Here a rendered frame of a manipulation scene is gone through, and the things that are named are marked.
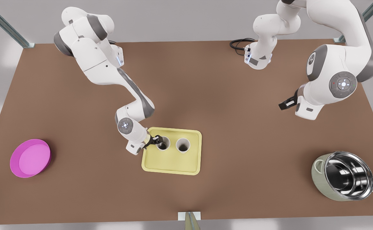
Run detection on white IKEA cup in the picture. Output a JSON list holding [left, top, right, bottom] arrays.
[[156, 136, 171, 151], [175, 138, 191, 154]]

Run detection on pale yellow rectangular tray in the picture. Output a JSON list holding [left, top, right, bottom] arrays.
[[141, 127, 203, 176]]

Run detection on steel pot with green outside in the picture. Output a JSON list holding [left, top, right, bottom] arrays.
[[311, 151, 373, 202]]

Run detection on pink round bowl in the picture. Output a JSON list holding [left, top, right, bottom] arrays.
[[10, 139, 52, 178]]

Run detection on silver frame post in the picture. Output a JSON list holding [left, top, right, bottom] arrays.
[[178, 211, 202, 230], [333, 0, 373, 44], [0, 0, 35, 49]]

